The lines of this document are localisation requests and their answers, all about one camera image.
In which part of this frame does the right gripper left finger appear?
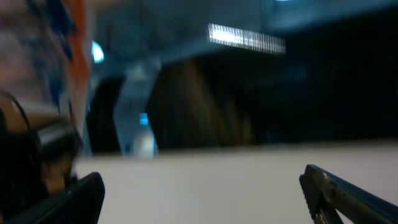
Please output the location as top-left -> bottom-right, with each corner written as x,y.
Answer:
4,172 -> 105,224

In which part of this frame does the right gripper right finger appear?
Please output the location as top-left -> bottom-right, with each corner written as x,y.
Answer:
299,164 -> 397,224

